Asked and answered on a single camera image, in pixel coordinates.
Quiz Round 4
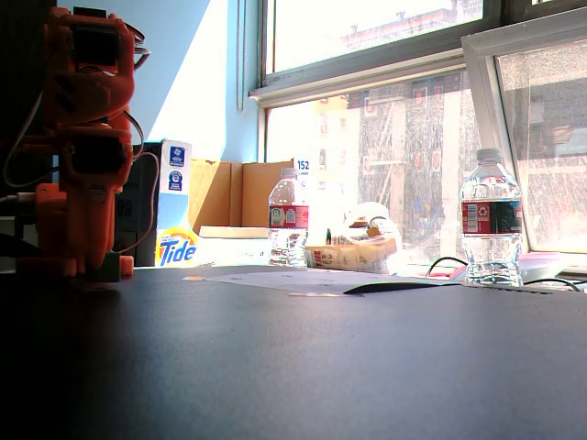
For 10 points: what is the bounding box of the orange gripper, black servo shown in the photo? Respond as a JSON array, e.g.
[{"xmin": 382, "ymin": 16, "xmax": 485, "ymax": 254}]
[{"xmin": 59, "ymin": 126, "xmax": 136, "ymax": 279}]

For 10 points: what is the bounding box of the green cube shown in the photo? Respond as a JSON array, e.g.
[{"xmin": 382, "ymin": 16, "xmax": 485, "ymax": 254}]
[{"xmin": 97, "ymin": 253, "xmax": 123, "ymax": 282}]

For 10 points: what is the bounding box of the clear water bottle, red label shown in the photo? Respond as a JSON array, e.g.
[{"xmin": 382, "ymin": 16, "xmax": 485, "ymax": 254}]
[
  {"xmin": 268, "ymin": 167, "xmax": 311, "ymax": 268},
  {"xmin": 460, "ymin": 147, "xmax": 525, "ymax": 287}
]

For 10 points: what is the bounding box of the black power cord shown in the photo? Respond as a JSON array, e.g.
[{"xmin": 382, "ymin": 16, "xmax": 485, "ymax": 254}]
[{"xmin": 523, "ymin": 276, "xmax": 584, "ymax": 292}]

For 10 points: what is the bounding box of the black rectangular device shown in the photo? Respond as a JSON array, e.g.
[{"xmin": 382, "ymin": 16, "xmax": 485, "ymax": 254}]
[{"xmin": 114, "ymin": 140, "xmax": 162, "ymax": 268}]

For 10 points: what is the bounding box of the clear plastic bag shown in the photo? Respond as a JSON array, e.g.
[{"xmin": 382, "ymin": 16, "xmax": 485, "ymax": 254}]
[{"xmin": 305, "ymin": 200, "xmax": 405, "ymax": 275}]

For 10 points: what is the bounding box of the white numbered grid paper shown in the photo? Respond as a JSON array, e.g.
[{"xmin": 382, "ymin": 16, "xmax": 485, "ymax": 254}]
[{"xmin": 204, "ymin": 269, "xmax": 460, "ymax": 295}]

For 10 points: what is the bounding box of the Tide detergent cardboard box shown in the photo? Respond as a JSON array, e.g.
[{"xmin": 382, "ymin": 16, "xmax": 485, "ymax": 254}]
[{"xmin": 154, "ymin": 138, "xmax": 314, "ymax": 269}]

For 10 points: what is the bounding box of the black adapter cable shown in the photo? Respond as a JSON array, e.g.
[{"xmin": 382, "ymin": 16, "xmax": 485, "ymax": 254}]
[{"xmin": 425, "ymin": 255, "xmax": 470, "ymax": 279}]

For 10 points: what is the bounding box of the robot servo wire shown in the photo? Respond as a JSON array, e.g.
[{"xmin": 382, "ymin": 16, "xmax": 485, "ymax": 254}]
[{"xmin": 119, "ymin": 108, "xmax": 161, "ymax": 255}]

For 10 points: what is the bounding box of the white framed window screen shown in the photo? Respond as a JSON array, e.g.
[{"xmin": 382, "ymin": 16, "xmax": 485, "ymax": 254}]
[{"xmin": 460, "ymin": 7, "xmax": 587, "ymax": 256}]

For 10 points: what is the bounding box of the white blind cord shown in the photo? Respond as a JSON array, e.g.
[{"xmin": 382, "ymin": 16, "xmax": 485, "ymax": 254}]
[{"xmin": 235, "ymin": 0, "xmax": 245, "ymax": 112}]

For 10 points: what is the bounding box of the grey window frame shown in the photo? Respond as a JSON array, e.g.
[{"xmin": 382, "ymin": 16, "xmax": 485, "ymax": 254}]
[{"xmin": 249, "ymin": 0, "xmax": 587, "ymax": 258}]

